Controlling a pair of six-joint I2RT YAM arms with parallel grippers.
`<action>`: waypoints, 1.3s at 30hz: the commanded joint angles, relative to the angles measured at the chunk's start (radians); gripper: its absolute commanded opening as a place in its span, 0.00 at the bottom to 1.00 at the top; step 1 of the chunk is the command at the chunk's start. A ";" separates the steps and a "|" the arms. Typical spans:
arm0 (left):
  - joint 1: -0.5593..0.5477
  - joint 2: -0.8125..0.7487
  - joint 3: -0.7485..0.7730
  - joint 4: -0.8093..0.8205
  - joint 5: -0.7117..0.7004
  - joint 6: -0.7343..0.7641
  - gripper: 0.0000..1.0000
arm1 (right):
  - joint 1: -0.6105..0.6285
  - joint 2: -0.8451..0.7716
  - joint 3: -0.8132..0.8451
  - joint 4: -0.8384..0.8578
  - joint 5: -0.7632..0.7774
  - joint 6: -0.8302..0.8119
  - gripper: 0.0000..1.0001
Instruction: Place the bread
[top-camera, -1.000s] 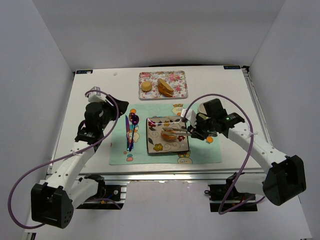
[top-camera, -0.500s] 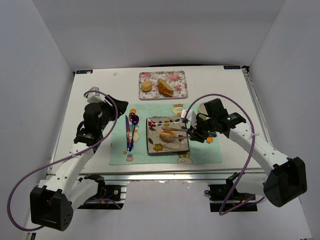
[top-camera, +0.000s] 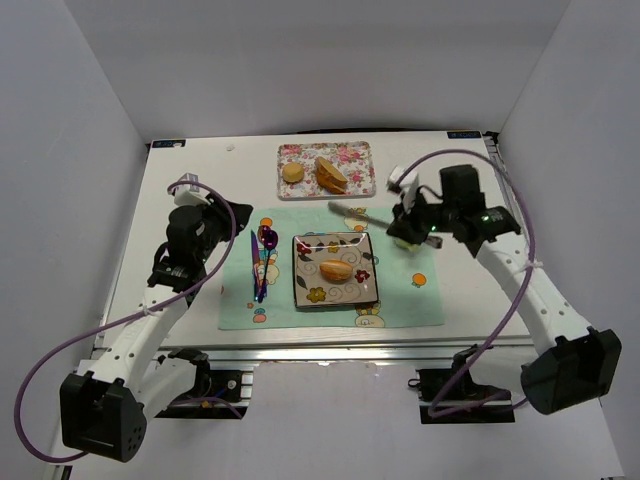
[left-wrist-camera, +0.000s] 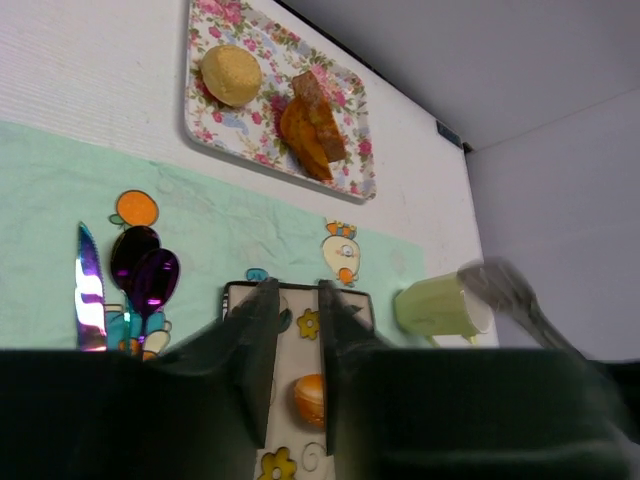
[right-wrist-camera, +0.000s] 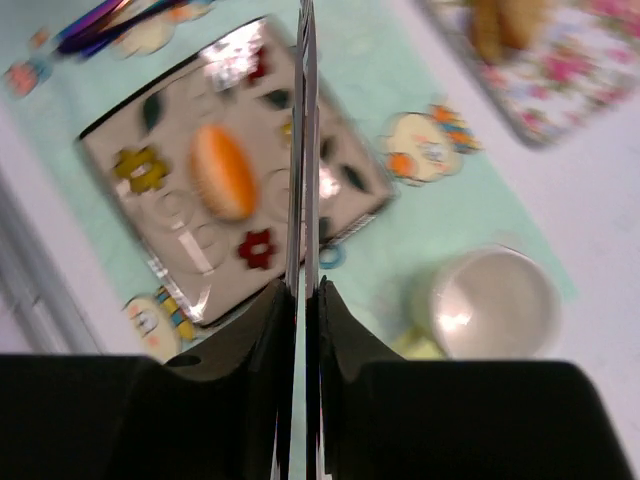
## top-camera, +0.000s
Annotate metal tongs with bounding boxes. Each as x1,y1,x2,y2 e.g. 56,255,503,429
327,201,443,249

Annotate oval bread roll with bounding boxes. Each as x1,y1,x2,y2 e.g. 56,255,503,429
319,259,353,283

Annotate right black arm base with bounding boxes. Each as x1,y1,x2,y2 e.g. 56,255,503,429
407,369,515,425

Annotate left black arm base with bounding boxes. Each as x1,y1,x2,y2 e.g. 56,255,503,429
151,349,253,420

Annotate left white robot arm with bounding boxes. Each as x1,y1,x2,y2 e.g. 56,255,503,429
60,197,253,462

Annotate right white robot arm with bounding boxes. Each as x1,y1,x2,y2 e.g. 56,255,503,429
387,165,622,418

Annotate round bread bun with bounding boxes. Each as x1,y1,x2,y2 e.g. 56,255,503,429
281,162,305,184

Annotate sliced bread pieces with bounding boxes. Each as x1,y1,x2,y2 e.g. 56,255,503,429
315,157,348,195

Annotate yellow green mug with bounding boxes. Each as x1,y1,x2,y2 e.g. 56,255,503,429
394,238,422,253

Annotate iridescent purple spoon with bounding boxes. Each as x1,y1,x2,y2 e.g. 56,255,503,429
257,227,279,303

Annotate iridescent purple knife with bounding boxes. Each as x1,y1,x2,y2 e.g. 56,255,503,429
250,231,265,303

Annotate right blue corner sticker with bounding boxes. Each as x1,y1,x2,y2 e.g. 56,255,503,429
446,130,483,140

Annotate blue corner sticker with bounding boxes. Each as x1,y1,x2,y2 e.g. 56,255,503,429
446,130,483,140
151,139,186,149

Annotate mint green placemat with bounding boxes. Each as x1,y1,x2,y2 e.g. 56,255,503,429
219,207,445,331

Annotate floral serving tray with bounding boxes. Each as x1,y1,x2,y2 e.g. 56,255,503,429
276,141,376,200

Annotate left blue corner sticker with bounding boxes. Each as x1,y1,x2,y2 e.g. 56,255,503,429
151,139,186,149

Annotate square floral plate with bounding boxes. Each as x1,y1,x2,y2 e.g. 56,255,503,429
292,231,379,309

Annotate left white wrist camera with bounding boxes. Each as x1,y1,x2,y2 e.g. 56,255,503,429
167,173,215,211

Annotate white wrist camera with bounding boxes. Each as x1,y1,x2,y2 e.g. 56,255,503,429
167,173,215,211
386,166,419,213

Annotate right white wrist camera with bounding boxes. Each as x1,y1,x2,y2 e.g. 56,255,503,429
386,166,419,213

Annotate aluminium table frame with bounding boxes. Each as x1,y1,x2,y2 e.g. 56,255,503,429
95,131,515,361

